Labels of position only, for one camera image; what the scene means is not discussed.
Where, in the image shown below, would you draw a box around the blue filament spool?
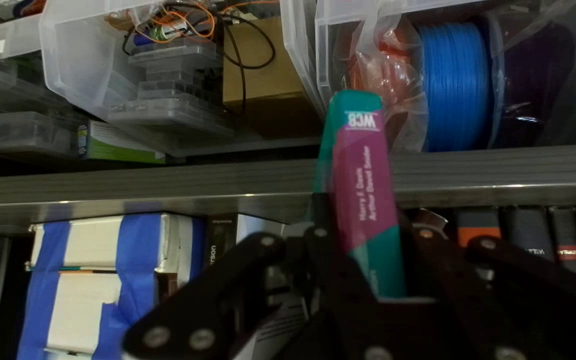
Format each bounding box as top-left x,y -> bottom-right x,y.
419,22 -> 492,152

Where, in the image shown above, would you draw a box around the dark grey shelf unit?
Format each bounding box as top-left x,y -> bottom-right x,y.
0,147 -> 576,233

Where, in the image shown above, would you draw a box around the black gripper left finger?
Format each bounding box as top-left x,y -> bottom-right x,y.
121,227 -> 336,360

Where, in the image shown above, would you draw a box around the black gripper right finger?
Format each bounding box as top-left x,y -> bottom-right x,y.
341,224 -> 576,360

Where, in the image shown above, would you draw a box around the white blue binder books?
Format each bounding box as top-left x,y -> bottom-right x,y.
16,213 -> 205,360

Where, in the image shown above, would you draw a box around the clear stacking bin upper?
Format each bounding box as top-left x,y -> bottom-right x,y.
39,0 -> 322,156

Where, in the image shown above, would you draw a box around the green and purple book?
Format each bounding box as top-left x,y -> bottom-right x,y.
315,91 -> 406,298

